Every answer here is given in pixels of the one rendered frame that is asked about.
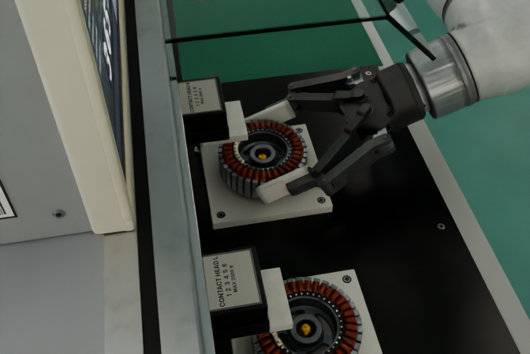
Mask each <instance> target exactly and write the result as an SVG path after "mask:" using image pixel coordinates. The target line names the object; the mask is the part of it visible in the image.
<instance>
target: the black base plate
mask: <svg viewBox="0 0 530 354"><path fill-rule="evenodd" d="M347 69H350V68H344V69H332V70H325V71H318V72H312V73H299V74H293V75H285V76H273V77H266V78H259V79H253V80H240V81H234V82H226V83H221V87H222V93H223V98H224V102H232V101H240V102H241V108H242V111H243V115H244V118H247V117H250V116H252V115H253V114H257V113H259V112H260V111H262V110H265V108H266V107H267V106H269V105H271V104H273V103H276V102H278V101H280V100H282V99H284V98H285V97H286V96H287V95H288V93H289V89H288V85H289V84H290V83H292V82H296V81H300V80H307V79H311V78H316V77H320V76H327V75H331V74H335V73H342V72H344V71H346V70H347ZM283 123H284V124H286V126H287V125H289V126H292V125H303V124H306V127H307V130H308V134H309V136H310V139H311V142H312V146H313V148H314V151H315V155H316V158H317V160H318V161H319V160H320V159H321V158H322V157H323V155H324V154H325V153H326V152H327V151H328V149H329V148H330V147H331V146H332V145H333V144H334V142H335V141H336V140H337V139H338V138H339V136H340V135H341V134H342V133H343V132H344V127H345V126H346V125H347V123H346V121H345V116H344V115H340V114H339V113H333V112H298V114H297V115H296V117H294V118H292V119H290V120H288V121H285V122H283ZM388 134H390V136H391V139H392V140H393V143H394V146H395V149H396V150H395V152H394V153H392V154H390V155H387V156H384V157H382V158H379V159H378V160H377V161H375V162H374V163H373V164H371V165H370V166H369V167H368V168H367V169H366V170H364V171H363V172H362V173H360V174H359V175H358V176H356V177H355V178H354V179H352V180H351V181H350V182H349V183H348V184H347V185H345V186H344V187H343V188H341V189H340V190H339V191H337V192H336V193H335V194H333V195H332V196H330V199H331V202H332V204H333V210H332V212H328V213H322V214H313V215H307V216H301V217H296V218H286V219H281V220H275V221H269V222H260V223H254V224H249V225H239V226H234V227H228V228H222V229H213V227H212V221H211V212H210V207H209V202H208V197H207V188H206V182H205V177H204V172H203V163H202V158H201V155H197V154H196V153H195V151H194V149H195V147H196V146H197V145H196V144H189V145H187V151H188V161H189V168H190V173H191V179H192V190H193V195H194V201H195V208H196V218H197V224H198V230H199V235H200V247H201V252H202V253H206V252H216V251H221V250H226V249H232V248H242V247H247V246H252V245H254V246H255V247H256V253H257V257H258V260H259V268H260V270H267V269H272V268H277V267H280V270H281V273H282V280H283V281H285V280H287V279H290V278H293V279H295V278H298V277H303V278H304V277H309V276H315V275H320V274H329V273H333V272H338V271H343V270H355V273H356V277H357V280H358V282H359V285H360V289H361V292H362V294H363V297H364V301H365V303H366V306H367V309H368V313H369V315H370V318H371V322H372V325H373V326H374V329H375V333H376V336H377V338H378V341H379V345H380V348H381V350H382V353H383V354H520V352H519V350H518V348H517V345H516V343H515V341H514V339H513V337H512V335H511V333H510V331H509V329H508V327H507V325H506V323H505V321H504V319H503V317H502V315H501V313H500V311H499V309H498V307H497V305H496V303H495V301H494V299H493V297H492V295H491V293H490V291H489V289H488V287H487V285H486V283H485V281H484V279H483V277H482V275H481V273H480V271H479V269H478V267H477V265H476V263H475V261H474V259H473V257H472V255H471V253H470V251H469V249H468V247H467V245H466V243H465V241H464V239H463V237H462V235H461V233H460V231H459V229H458V227H457V225H456V223H455V221H454V219H453V217H452V215H451V213H450V211H449V209H448V207H447V205H446V203H445V201H444V199H443V197H442V194H441V192H440V191H439V188H438V186H437V184H436V183H435V180H434V178H433V176H432V175H431V172H430V170H429V169H428V167H427V164H426V162H425V161H424V158H423V156H422V154H421V153H420V150H419V148H418V147H417V145H416V142H415V140H414V139H413V137H412V134H411V132H410V131H409V128H408V126H405V127H404V128H399V127H394V128H392V129H391V130H390V131H389V132H388Z"/></svg>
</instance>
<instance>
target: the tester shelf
mask: <svg viewBox="0 0 530 354"><path fill-rule="evenodd" d="M123 7H124V22H125V52H126V67H127V81H128V97H129V126H130V141H131V156H132V185H133V200H134V215H135V229H134V230H131V231H119V232H114V233H104V234H95V233H94V232H93V231H90V232H84V233H74V234H68V235H63V236H57V237H47V238H41V239H35V240H26V241H20V242H14V243H8V244H0V354H204V349H203V337H202V330H201V324H200V313H199V306H198V300H197V293H196V281H195V274H194V268H193V261H192V250H191V244H190V237H189V231H188V219H187V212H186V206H185V194H184V188H183V181H182V175H181V163H180V156H179V150H178V143H177V132H176V125H175V119H174V107H173V100H172V94H171V87H170V75H169V70H168V63H167V56H166V44H165V38H164V31H163V25H162V13H161V7H160V1H159V0H123Z"/></svg>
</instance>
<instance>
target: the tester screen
mask: <svg viewBox="0 0 530 354"><path fill-rule="evenodd" d="M116 2H117V0H116ZM80 3H81V6H82V10H83V13H84V19H85V22H86V25H87V29H88V34H89V38H90V41H91V47H92V50H93V54H94V57H95V63H96V66H97V70H98V73H99V79H100V82H101V85H102V89H103V94H104V98H105V101H106V107H107V110H108V114H109V117H110V123H111V126H112V129H113V133H114V138H115V142H116V121H115V95H114V45H113V18H112V9H113V13H114V19H115V24H116V28H117V45H118V86H119V107H120V128H121V158H120V155H119V158H120V161H121V167H122V170H123V173H124V155H123V135H122V115H121V78H120V59H119V39H118V2H117V20H116V16H115V12H114V5H113V1H112V0H106V7H107V10H108V14H109V18H110V26H111V56H112V85H113V91H112V87H111V83H110V78H109V73H108V70H107V67H106V60H105V57H104V49H103V0H80ZM116 145H117V142H116ZM117 148H118V146H117ZM118 154H119V151H118ZM124 176H125V174H124Z"/></svg>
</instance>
